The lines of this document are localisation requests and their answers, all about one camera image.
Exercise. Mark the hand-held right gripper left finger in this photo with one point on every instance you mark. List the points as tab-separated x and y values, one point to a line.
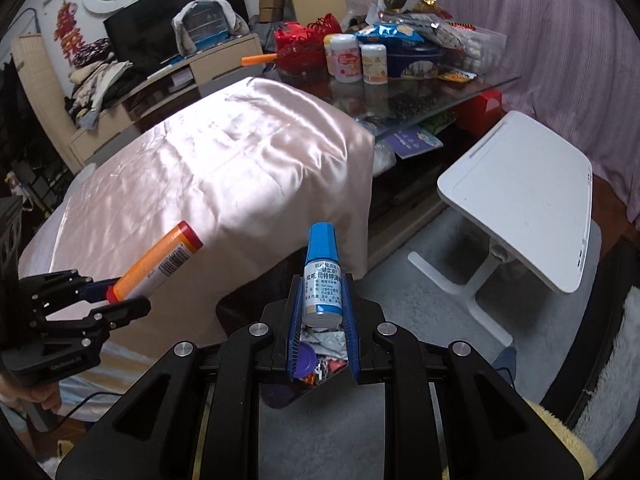
296	330

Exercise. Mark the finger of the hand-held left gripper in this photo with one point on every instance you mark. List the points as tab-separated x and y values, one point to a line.
110	312
70	287

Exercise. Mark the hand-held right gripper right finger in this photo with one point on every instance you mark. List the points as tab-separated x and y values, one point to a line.
351	330

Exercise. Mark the silver wrapper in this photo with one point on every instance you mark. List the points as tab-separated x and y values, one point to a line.
327	342

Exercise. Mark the white bottle with blue cap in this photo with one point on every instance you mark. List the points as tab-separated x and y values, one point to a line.
322	280

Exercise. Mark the orange tube with red cap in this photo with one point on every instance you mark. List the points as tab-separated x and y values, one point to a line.
155	265

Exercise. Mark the person's left hand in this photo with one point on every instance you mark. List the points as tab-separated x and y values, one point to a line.
37	396

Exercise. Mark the grey rug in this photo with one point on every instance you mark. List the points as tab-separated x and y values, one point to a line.
430	310

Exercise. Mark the pink satin tablecloth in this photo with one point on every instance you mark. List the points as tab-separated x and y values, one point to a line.
210	175

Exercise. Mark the beige woven panel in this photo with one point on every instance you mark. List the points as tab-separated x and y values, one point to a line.
32	100

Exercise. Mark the blue booklet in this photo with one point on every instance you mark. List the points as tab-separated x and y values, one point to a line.
417	142

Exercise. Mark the pile of clothes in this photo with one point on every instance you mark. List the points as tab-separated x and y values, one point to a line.
100	87

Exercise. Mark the beige television cabinet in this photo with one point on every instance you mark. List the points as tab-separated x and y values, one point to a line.
165	90

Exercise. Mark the white side table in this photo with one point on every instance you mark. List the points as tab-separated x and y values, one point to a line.
530	195

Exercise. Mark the black spotted cushion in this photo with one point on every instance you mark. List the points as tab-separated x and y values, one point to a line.
92	52

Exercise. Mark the yellow fluffy blanket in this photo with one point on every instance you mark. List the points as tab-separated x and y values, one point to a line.
565	440

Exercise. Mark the glass coffee table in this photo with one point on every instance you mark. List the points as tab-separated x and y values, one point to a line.
425	100

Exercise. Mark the black chair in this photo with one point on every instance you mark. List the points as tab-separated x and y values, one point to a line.
595	320

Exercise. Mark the red box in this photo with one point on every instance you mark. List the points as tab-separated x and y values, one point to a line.
480	110

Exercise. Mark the small white bottle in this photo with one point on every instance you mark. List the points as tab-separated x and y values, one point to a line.
375	65

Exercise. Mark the white fluffy throw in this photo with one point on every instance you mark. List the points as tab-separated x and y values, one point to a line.
615	375

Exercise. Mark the white bottle with pink label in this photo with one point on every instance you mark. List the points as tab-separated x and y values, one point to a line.
347	60

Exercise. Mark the black television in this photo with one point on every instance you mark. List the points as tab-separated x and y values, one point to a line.
145	25

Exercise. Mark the small orange packet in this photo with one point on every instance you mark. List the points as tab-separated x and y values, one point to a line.
456	76

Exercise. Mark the blue cookie tin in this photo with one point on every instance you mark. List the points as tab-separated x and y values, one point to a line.
415	62

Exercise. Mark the white bottle with yellow label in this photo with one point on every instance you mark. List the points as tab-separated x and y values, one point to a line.
328	55

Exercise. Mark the white blue pet cage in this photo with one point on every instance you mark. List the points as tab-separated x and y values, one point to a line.
182	35

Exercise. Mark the red plastic basket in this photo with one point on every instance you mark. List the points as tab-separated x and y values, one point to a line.
302	45

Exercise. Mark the blue and white bird cage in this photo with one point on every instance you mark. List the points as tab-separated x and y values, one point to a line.
205	22

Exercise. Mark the blue spotted snack bag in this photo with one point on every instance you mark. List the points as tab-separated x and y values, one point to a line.
395	34

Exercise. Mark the clear plastic box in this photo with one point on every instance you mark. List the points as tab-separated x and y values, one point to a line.
480	47

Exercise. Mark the pile of snack packets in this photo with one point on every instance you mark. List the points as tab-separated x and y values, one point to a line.
415	5

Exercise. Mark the purple curtain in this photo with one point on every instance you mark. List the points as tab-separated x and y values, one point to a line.
550	50

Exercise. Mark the red wall decoration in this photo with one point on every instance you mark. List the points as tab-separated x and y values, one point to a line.
67	30

